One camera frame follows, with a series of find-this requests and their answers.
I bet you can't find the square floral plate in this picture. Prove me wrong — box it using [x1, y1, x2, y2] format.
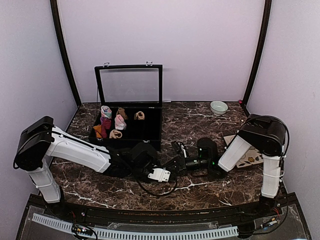
[219, 134, 263, 172]

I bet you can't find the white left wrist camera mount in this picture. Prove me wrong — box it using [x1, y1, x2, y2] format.
[147, 167, 171, 183]

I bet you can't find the black box with glass lid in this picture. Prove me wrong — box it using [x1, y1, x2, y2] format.
[88, 62, 163, 151]

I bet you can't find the white slotted cable duct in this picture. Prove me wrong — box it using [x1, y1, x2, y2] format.
[31, 213, 239, 240]

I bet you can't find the orange rolled sock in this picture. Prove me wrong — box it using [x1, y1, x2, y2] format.
[93, 125, 108, 139]

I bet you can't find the multicolour rolled sock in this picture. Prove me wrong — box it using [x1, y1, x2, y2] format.
[100, 105, 112, 119]

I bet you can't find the small circuit board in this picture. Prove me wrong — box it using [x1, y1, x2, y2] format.
[71, 224, 94, 238]
[261, 217, 280, 228]

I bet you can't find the black left frame post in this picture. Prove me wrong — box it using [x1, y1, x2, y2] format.
[50, 0, 82, 107]

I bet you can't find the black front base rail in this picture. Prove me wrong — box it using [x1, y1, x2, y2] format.
[26, 194, 284, 226]

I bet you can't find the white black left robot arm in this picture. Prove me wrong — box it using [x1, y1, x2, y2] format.
[13, 116, 178, 218]

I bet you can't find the beige rolled sock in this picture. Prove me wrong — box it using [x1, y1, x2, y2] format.
[109, 129, 123, 139]

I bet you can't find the pink white rolled sock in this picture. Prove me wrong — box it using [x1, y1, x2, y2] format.
[114, 114, 127, 131]

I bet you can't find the black right frame post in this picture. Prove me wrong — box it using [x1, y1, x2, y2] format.
[241, 0, 272, 109]

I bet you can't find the small circuit board left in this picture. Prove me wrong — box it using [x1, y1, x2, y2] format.
[71, 224, 94, 238]

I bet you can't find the brown rolled sock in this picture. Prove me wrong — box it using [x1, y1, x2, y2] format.
[116, 107, 129, 120]

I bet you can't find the black frame post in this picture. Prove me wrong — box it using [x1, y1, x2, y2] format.
[241, 0, 272, 109]
[50, 0, 82, 107]

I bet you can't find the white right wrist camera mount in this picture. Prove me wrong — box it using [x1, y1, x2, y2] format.
[178, 142, 189, 159]

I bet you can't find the striped beige maroon sock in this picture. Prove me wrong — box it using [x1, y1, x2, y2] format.
[134, 111, 145, 120]

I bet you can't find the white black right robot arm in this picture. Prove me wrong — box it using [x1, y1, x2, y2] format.
[164, 114, 290, 217]

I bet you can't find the pale green bowl at back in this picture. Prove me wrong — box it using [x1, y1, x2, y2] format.
[210, 100, 229, 116]

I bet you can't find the small circuit board right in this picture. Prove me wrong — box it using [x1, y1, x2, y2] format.
[261, 217, 280, 228]

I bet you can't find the magenta rolled sock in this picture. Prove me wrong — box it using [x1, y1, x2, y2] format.
[100, 116, 112, 130]

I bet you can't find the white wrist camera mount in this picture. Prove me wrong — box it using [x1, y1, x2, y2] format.
[178, 142, 189, 159]
[147, 167, 171, 183]

